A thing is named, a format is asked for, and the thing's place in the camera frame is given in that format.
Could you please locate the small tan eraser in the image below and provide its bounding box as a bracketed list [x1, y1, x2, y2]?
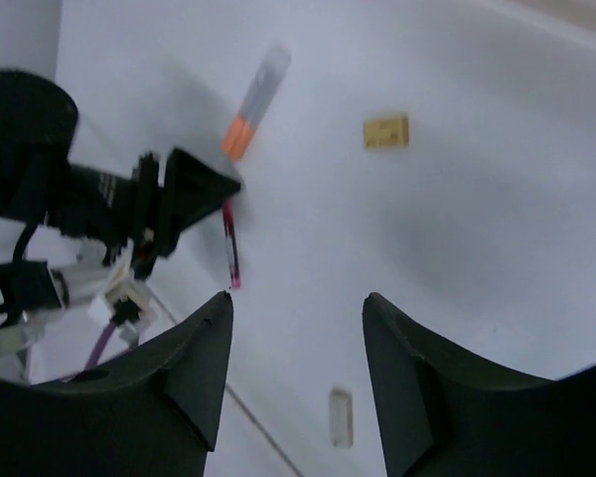
[363, 114, 409, 149]

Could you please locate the orange highlighter marker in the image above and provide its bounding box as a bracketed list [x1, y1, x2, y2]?
[221, 45, 291, 162]

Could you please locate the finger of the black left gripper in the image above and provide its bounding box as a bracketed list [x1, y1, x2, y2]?
[156, 147, 241, 257]

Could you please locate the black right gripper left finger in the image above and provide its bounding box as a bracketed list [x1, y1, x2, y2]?
[0, 292, 233, 476]

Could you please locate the grey speckled eraser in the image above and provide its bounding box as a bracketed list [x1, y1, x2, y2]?
[329, 388, 354, 449]

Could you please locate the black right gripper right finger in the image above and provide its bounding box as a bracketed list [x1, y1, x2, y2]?
[363, 293, 596, 476]

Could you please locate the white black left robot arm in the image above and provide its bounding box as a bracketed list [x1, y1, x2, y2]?
[0, 70, 241, 279]

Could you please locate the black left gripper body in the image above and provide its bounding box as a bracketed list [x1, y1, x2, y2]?
[44, 152, 159, 278]

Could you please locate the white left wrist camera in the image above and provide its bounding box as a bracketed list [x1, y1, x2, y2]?
[52, 258, 157, 347]

